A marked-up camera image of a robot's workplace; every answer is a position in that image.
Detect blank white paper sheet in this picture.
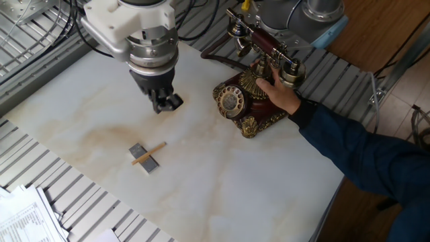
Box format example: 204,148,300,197
83,228,122,242

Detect white plastic wrist mount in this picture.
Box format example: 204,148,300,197
80,0,177,63

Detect metal bracket plate with holes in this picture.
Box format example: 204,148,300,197
0,0,58,26

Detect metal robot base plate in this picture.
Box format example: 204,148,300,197
245,6,318,53

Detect brass and red phone handset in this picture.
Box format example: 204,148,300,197
225,8,307,90

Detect white cable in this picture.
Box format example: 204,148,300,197
368,72,380,134

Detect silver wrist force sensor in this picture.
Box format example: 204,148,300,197
126,26,179,77

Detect dark braided phone cord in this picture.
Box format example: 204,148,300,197
200,32,249,71

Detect person's bare hand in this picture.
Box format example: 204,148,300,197
255,65,302,116

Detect aluminium frame post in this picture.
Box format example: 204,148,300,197
368,19,430,105

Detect black cable bundle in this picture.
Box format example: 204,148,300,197
0,0,114,87

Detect thin wooden stick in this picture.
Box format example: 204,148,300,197
131,141,167,166

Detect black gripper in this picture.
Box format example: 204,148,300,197
129,67,184,114

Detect grey floor cable bundle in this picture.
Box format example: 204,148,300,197
409,104,430,151

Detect forearm in dark blue sleeve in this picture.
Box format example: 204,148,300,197
288,97,430,242

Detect stack of printed paper sheets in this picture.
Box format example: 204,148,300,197
0,184,70,242

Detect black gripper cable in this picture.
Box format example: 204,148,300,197
174,0,221,42

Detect glossy marble pattern board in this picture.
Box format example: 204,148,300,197
3,42,345,242

